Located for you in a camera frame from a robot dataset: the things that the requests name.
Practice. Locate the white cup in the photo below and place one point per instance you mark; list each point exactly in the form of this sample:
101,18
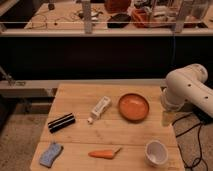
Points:
156,153

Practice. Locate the red container on bench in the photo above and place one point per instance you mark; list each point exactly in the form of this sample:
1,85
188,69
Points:
141,20

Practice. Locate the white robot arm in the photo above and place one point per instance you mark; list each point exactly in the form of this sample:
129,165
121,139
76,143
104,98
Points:
187,84

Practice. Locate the blue sponge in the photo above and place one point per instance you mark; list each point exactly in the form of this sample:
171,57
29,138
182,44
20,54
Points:
47,158

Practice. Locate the grey metal post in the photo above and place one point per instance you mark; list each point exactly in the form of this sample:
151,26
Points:
86,7

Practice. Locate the orange pepper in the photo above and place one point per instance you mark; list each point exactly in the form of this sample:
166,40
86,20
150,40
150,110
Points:
105,154

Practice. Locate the black ribbed box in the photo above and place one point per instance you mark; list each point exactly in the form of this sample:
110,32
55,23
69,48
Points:
61,122

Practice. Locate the orange bowl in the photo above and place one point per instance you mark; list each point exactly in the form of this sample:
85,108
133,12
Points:
133,107

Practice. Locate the black tray on bench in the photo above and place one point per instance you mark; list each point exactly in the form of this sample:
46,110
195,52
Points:
119,20

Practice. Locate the white tube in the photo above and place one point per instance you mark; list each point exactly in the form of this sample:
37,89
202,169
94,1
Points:
102,105

